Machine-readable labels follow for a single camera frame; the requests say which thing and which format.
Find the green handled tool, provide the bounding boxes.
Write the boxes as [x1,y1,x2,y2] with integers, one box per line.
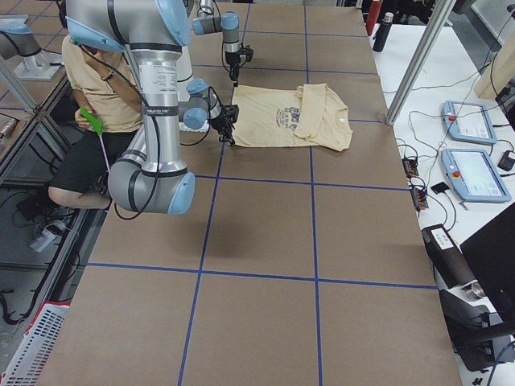
[79,107,110,173]

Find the far blue teach pendant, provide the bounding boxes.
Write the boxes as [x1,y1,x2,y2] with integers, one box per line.
[442,101,497,146]

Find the blue teach pendant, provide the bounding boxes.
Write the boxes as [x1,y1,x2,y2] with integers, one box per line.
[441,149,512,203]
[442,101,497,146]

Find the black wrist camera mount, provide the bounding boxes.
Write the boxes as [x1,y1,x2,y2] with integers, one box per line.
[240,45,253,64]

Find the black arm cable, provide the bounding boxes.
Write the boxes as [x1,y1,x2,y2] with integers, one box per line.
[112,86,226,220]

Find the white plastic basket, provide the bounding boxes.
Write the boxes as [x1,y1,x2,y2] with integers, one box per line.
[1,302,70,385]

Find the black monitor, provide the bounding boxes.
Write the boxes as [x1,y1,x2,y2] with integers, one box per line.
[460,205,514,321]

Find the cream long-sleeve graphic shirt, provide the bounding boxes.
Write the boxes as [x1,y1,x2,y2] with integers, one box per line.
[233,84,352,151]

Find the red bottle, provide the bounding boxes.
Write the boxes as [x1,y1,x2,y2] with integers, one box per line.
[365,0,382,36]

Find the aluminium frame post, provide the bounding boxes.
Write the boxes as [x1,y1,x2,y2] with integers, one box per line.
[385,0,456,126]

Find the small black circuit board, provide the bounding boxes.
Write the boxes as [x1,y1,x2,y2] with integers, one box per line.
[402,158,419,178]

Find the black labelled box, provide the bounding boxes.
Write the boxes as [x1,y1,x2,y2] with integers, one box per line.
[421,224,476,288]

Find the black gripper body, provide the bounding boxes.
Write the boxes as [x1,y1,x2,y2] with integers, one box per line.
[211,105,239,137]
[224,50,243,72]

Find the near blue teach pendant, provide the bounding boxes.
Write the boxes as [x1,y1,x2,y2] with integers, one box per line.
[441,149,512,203]

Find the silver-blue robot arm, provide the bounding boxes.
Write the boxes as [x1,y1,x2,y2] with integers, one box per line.
[192,1,246,87]
[66,1,239,215]

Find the black power adapter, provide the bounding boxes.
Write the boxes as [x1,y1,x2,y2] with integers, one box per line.
[497,150,515,171]

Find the seated person in beige shirt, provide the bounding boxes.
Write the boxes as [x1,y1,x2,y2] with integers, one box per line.
[48,35,142,209]

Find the black thermos bottle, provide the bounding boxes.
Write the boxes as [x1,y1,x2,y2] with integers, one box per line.
[373,12,394,52]

